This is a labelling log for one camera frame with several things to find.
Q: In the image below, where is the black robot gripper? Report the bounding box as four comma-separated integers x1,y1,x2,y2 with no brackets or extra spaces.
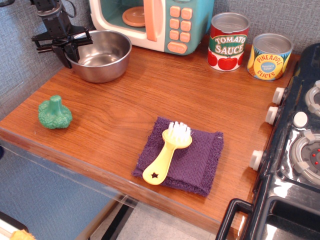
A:
31,11,93,69

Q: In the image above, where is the silver metal pot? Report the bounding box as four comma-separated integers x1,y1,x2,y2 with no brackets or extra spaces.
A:
64,30,132,84

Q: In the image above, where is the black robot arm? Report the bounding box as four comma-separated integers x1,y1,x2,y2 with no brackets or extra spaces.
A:
31,0,93,69

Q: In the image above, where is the teal toy microwave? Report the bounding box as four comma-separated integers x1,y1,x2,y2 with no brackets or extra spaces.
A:
89,0,215,56

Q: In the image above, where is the green toy broccoli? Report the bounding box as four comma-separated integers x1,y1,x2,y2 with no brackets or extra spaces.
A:
38,95,73,130

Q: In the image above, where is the yellow dish brush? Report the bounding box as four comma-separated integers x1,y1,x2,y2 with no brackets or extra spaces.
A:
142,121,193,185

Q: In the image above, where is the tomato sauce can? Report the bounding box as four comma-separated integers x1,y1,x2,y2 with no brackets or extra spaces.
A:
207,12,250,72

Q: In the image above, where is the purple folded cloth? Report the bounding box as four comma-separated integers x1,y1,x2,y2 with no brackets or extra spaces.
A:
132,116,224,197

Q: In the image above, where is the orange fuzzy object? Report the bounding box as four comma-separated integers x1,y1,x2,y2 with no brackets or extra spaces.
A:
10,230,35,240

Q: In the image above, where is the pineapple slices can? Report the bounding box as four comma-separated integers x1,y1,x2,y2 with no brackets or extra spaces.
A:
247,33,294,81

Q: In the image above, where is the white stove knob middle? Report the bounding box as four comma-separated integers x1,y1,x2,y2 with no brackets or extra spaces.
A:
265,106,279,125

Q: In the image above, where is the white stove knob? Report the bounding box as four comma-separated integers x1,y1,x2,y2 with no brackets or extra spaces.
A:
249,150,264,171
265,106,279,125
272,87,286,105

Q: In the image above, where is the white stove knob top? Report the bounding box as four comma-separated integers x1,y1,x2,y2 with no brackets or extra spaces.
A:
272,87,286,105

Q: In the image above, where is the white stove knob bottom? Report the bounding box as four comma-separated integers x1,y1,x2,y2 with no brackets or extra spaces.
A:
249,150,264,171

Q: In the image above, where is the black toy stove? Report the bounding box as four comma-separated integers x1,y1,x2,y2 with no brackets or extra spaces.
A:
216,43,320,240

